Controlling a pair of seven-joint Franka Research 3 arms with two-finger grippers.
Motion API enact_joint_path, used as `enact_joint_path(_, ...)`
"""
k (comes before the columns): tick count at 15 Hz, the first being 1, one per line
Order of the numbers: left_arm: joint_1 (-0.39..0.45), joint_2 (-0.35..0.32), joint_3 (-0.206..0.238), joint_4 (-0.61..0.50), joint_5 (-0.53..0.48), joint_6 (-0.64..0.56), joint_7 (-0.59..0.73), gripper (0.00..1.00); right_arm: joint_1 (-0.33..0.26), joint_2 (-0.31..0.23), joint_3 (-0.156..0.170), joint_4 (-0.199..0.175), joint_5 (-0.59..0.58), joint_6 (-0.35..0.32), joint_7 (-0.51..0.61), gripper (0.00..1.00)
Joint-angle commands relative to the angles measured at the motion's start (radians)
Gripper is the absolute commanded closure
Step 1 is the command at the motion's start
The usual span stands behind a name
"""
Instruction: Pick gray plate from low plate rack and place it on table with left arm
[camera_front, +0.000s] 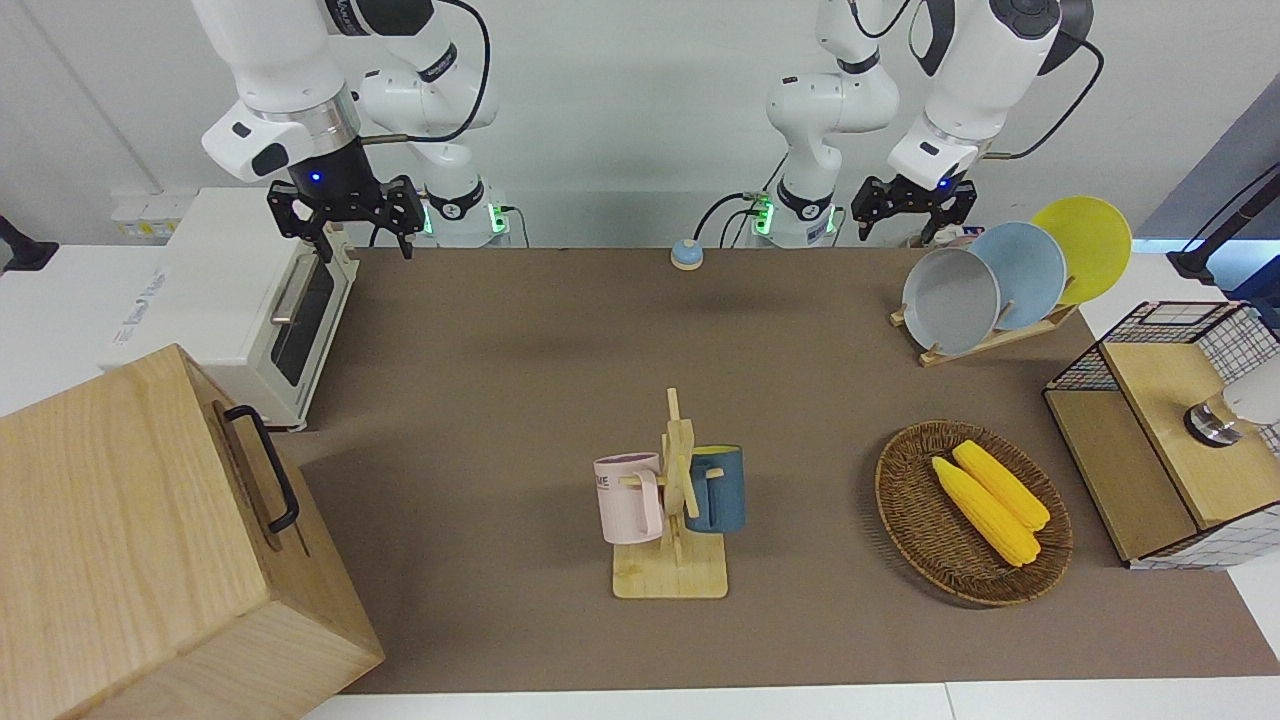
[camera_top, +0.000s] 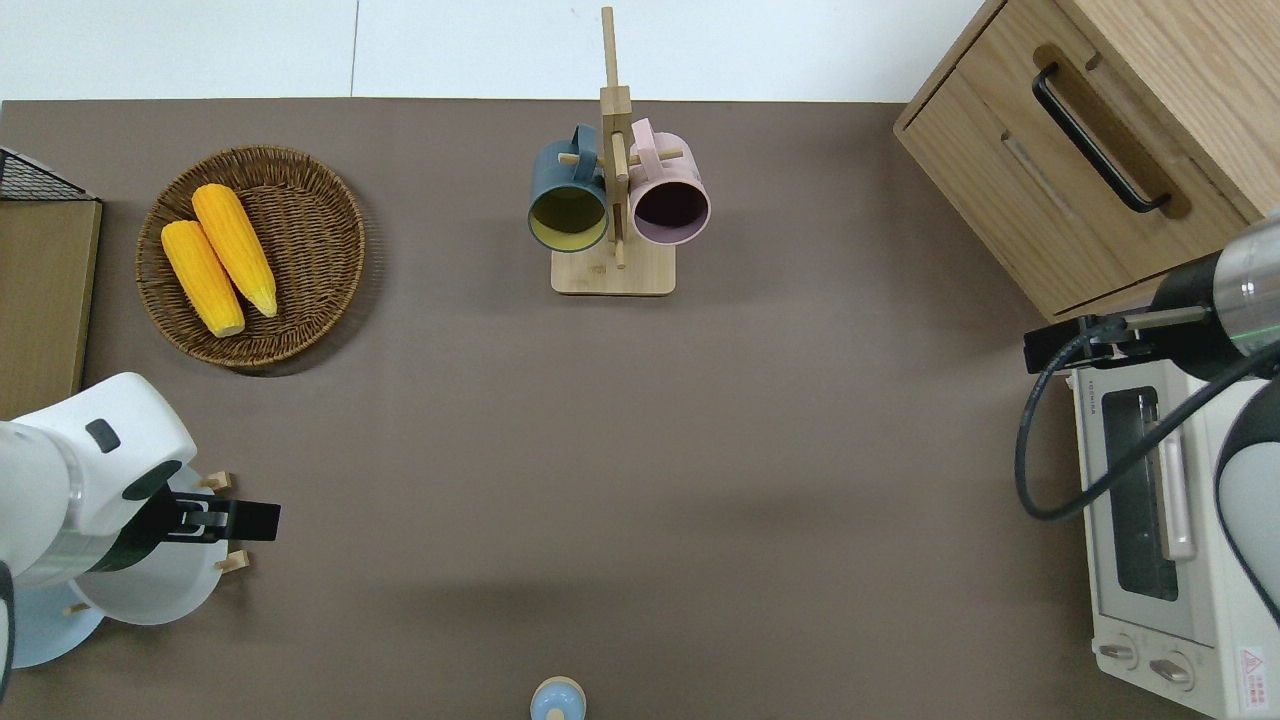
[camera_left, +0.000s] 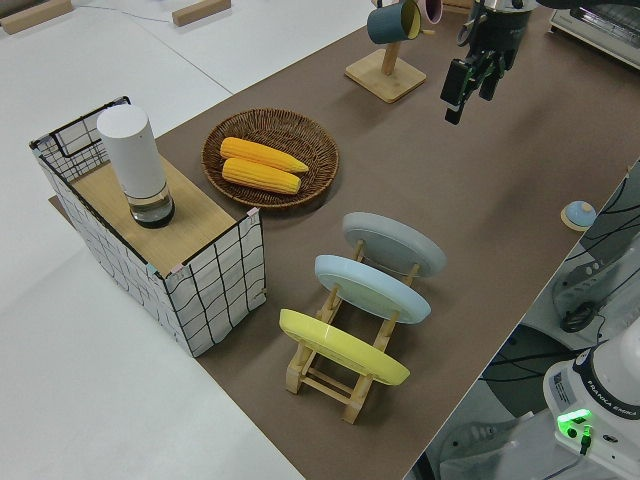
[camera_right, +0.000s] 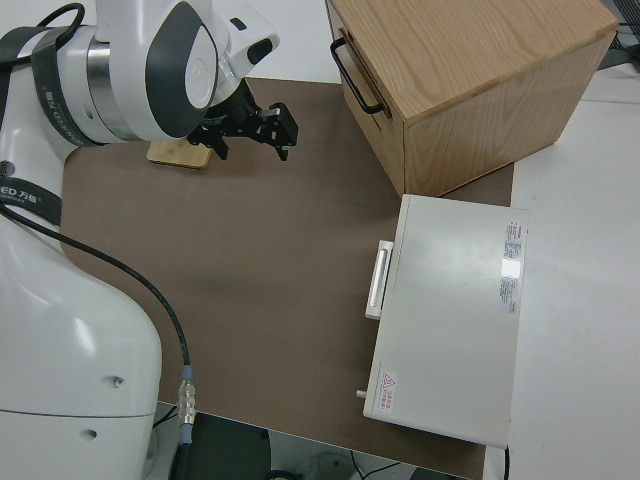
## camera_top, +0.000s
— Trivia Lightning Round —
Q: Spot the small blue cup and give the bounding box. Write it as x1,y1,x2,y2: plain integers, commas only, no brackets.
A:
530,676,587,720

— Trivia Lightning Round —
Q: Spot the wooden drawer cabinet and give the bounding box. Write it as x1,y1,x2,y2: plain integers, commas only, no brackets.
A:
893,0,1280,321

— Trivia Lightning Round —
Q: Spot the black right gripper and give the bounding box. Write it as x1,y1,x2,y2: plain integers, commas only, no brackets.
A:
1023,250,1246,383

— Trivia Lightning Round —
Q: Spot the wooden mug tree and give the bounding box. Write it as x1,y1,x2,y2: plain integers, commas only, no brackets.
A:
551,6,687,297

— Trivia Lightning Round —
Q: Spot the gray plate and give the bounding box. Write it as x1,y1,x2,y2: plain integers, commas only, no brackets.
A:
68,462,233,627

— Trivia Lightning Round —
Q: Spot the white oven door handle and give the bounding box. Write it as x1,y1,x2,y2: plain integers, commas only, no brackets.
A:
1155,415,1198,561

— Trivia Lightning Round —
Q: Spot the yellow corn cob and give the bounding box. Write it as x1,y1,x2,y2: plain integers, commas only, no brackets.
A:
160,220,246,338
191,183,279,319

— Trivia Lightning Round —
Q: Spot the brown wicker basket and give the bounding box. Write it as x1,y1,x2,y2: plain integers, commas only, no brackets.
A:
135,146,367,369

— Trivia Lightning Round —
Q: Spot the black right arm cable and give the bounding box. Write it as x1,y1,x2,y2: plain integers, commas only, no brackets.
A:
1014,318,1280,523

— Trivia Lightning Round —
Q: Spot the wooden board lid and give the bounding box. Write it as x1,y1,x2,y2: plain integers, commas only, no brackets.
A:
0,200,104,419

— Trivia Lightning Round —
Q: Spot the dark teal mug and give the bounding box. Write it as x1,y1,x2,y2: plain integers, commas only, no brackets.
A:
527,124,610,253

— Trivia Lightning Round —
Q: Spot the pink mug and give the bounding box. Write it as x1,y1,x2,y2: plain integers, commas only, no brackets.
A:
628,118,712,247

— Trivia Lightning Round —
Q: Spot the black drawer handle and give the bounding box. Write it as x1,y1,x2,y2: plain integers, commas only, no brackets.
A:
1032,63,1173,214

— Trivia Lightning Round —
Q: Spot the low wooden plate rack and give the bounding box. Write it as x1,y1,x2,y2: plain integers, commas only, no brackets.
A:
62,470,251,616

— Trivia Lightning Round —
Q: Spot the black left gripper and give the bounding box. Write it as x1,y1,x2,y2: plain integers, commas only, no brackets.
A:
90,490,282,574

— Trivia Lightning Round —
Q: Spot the light blue plate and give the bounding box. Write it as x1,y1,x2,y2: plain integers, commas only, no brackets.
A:
8,585,106,669

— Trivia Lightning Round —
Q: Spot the white toaster oven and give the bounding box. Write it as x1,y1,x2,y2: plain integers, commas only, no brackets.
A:
1068,360,1280,720

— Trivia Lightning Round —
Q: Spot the brown table mat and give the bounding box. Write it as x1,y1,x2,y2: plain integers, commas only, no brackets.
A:
0,97,1280,720

